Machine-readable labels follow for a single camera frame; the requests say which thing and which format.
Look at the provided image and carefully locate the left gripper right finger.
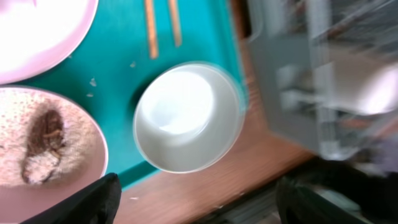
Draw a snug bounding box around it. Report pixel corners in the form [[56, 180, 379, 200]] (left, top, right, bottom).
[[276, 177, 364, 224]]

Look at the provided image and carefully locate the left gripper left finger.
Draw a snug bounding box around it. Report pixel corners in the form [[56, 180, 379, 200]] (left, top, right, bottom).
[[21, 173, 122, 224]]

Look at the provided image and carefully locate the pink bowl with rice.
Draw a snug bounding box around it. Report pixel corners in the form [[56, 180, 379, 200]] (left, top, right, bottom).
[[1, 86, 108, 223]]

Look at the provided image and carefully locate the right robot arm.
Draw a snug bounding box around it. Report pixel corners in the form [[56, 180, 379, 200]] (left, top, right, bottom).
[[276, 160, 397, 223]]

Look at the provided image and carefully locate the grey dishwasher rack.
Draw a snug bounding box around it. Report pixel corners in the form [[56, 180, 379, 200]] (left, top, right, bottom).
[[248, 0, 397, 161]]

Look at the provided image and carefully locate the brown food scrap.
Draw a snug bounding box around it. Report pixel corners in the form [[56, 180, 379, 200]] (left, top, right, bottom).
[[21, 110, 65, 184]]

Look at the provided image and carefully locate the grey round bowl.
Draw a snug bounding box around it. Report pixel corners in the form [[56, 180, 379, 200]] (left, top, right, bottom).
[[132, 62, 246, 174]]

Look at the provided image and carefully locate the left wooden chopstick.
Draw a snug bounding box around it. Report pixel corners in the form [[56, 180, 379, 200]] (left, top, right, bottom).
[[144, 0, 159, 59]]

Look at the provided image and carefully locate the wooden chopstick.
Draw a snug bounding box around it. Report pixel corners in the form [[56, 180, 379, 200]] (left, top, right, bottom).
[[168, 0, 182, 47], [144, 0, 159, 59]]

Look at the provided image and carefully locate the teal serving tray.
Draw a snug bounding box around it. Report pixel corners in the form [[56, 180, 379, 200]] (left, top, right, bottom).
[[12, 0, 249, 192]]

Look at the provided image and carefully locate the white round plate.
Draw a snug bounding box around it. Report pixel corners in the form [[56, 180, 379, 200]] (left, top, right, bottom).
[[1, 0, 99, 84]]

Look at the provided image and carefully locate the right wooden chopstick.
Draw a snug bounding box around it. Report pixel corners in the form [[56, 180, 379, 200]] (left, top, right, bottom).
[[168, 0, 182, 47]]

